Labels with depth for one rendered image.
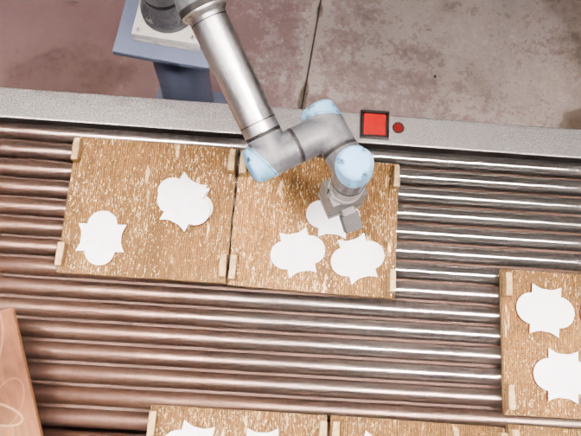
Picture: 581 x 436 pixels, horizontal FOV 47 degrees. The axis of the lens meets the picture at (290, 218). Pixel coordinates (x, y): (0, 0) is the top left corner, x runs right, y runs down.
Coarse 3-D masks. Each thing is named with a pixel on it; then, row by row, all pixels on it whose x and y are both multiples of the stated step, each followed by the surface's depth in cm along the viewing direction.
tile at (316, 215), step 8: (312, 208) 169; (320, 208) 169; (312, 216) 169; (320, 216) 169; (336, 216) 169; (360, 216) 169; (312, 224) 168; (320, 224) 168; (328, 224) 168; (336, 224) 168; (320, 232) 168; (328, 232) 168; (336, 232) 168
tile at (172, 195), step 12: (168, 192) 166; (180, 192) 166; (192, 192) 167; (204, 192) 167; (168, 204) 165; (180, 204) 166; (192, 204) 166; (204, 204) 166; (168, 216) 165; (180, 216) 165; (192, 216) 165; (204, 216) 165
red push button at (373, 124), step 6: (366, 114) 178; (372, 114) 178; (378, 114) 178; (384, 114) 178; (366, 120) 178; (372, 120) 178; (378, 120) 178; (384, 120) 178; (366, 126) 177; (372, 126) 177; (378, 126) 177; (384, 126) 178; (366, 132) 177; (372, 132) 177; (378, 132) 177; (384, 132) 177
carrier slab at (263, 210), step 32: (320, 160) 173; (256, 192) 170; (288, 192) 171; (384, 192) 172; (256, 224) 168; (288, 224) 169; (384, 224) 170; (256, 256) 166; (288, 288) 165; (320, 288) 165; (352, 288) 165; (384, 288) 166
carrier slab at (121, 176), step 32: (96, 160) 170; (128, 160) 171; (160, 160) 171; (192, 160) 172; (224, 160) 172; (96, 192) 168; (128, 192) 169; (224, 192) 170; (64, 224) 166; (128, 224) 167; (160, 224) 167; (224, 224) 168; (128, 256) 165; (160, 256) 165; (192, 256) 165
